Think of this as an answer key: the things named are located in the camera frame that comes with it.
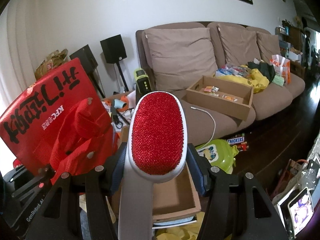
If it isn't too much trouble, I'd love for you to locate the cardboard tray box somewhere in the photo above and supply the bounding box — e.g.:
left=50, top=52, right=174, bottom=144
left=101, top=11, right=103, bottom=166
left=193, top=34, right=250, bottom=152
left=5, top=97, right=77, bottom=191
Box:
left=111, top=125, right=202, bottom=223

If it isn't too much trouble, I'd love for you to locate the red KFC fabric tote bag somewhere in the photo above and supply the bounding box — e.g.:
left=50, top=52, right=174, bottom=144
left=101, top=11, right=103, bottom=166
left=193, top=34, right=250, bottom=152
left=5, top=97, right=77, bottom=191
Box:
left=1, top=59, right=117, bottom=179

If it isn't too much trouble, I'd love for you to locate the red white lint brush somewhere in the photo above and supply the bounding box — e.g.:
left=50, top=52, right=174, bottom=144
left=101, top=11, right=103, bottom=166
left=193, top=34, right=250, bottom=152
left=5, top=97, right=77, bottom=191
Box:
left=118, top=91, right=188, bottom=239

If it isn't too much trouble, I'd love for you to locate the green plastic kids case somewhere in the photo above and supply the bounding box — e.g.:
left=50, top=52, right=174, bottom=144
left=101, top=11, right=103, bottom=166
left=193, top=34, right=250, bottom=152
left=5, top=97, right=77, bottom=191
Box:
left=196, top=139, right=239, bottom=174

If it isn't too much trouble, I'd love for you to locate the Snickers pack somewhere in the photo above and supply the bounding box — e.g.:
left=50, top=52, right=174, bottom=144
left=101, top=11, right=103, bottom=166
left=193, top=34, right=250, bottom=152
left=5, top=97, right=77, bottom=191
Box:
left=226, top=134, right=249, bottom=152

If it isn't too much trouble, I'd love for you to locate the open box with clutter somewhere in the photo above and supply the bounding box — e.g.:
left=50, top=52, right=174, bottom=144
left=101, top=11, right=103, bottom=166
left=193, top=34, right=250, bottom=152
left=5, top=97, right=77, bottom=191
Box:
left=102, top=90, right=136, bottom=132

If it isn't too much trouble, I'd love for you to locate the green portable radio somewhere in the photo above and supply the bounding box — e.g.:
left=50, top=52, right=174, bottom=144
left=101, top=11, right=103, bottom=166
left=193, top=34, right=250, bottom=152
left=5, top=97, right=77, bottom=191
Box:
left=134, top=68, right=152, bottom=95

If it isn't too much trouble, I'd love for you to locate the cardboard tray on sofa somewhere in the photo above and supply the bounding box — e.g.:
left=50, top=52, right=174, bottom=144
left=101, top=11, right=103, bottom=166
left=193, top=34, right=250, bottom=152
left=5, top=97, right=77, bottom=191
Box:
left=186, top=76, right=253, bottom=121

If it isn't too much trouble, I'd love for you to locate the left black speaker on stand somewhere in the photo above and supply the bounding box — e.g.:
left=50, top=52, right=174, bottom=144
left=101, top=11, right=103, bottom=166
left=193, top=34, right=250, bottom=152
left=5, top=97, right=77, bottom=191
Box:
left=69, top=44, right=105, bottom=98

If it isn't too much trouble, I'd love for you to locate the black speaker on stand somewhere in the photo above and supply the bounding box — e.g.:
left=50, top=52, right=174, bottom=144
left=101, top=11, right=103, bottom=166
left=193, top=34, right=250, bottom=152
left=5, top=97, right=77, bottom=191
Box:
left=100, top=34, right=129, bottom=92
left=69, top=44, right=105, bottom=98

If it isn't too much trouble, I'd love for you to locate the gold crinkled gift bag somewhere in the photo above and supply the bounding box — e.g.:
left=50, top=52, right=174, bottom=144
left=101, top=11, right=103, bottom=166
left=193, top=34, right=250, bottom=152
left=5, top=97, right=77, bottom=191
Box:
left=35, top=49, right=68, bottom=80

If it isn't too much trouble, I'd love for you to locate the yellow plastic bag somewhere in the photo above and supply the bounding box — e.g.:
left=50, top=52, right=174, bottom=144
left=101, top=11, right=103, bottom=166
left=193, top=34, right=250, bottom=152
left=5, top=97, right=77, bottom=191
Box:
left=214, top=69, right=270, bottom=94

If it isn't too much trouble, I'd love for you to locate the right black speaker on stand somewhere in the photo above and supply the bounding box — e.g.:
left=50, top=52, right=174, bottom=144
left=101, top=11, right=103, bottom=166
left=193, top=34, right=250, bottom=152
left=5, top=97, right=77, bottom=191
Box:
left=100, top=34, right=129, bottom=92

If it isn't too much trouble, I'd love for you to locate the brown sofa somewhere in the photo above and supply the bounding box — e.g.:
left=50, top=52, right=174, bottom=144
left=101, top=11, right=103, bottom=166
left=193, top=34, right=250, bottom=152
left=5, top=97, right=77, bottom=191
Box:
left=136, top=22, right=305, bottom=145

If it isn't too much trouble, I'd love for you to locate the beige cushion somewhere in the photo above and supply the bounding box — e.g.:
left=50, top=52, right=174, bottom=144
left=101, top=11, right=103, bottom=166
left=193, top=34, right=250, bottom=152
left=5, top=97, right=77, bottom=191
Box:
left=256, top=31, right=280, bottom=63
left=145, top=28, right=217, bottom=92
left=218, top=24, right=261, bottom=66

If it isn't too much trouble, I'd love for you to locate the orange white paper bag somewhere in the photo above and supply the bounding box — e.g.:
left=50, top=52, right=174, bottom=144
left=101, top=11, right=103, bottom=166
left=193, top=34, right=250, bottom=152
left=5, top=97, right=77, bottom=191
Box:
left=270, top=55, right=291, bottom=86

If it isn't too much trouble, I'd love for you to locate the white charging cable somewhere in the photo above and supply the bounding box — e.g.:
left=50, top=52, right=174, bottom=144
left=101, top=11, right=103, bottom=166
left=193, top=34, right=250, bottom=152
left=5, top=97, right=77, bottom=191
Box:
left=190, top=106, right=217, bottom=150

